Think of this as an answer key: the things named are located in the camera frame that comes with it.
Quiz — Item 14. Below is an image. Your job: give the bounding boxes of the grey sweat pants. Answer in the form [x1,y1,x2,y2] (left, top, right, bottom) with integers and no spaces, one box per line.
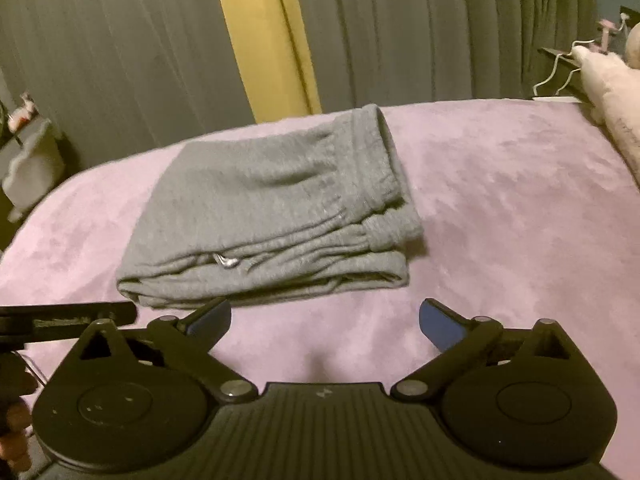
[116,103,425,310]

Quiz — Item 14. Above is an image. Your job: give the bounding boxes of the small pink white toy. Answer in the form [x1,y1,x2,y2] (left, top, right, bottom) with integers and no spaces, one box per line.
[7,91,39,129]

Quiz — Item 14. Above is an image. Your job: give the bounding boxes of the grey-green curtain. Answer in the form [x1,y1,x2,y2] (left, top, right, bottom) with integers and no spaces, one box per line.
[0,0,257,173]
[291,0,603,112]

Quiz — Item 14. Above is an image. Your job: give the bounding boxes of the pale pink pillow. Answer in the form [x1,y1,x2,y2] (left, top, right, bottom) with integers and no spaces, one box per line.
[571,44,640,187]

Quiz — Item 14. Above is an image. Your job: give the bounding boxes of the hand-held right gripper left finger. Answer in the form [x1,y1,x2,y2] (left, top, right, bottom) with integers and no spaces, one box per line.
[52,297,256,402]

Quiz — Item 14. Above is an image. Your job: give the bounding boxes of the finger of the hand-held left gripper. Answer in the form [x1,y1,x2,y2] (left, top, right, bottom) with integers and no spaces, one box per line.
[0,302,139,347]

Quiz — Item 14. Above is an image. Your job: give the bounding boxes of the grey scalloped storage bin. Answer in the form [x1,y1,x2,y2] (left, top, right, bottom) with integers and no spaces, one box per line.
[0,119,67,222]

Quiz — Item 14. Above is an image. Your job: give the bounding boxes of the purple fleece blanket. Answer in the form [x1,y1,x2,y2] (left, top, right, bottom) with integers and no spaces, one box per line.
[0,99,640,461]

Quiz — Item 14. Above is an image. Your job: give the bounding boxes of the person's left hand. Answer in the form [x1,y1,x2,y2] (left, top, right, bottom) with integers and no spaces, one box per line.
[0,402,34,467]

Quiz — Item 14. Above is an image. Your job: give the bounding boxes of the small pink figurine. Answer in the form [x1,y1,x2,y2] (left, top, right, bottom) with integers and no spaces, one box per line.
[596,12,634,57]

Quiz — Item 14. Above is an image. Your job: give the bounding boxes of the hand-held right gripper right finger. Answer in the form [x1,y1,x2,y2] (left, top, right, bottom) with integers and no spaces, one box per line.
[390,298,609,401]

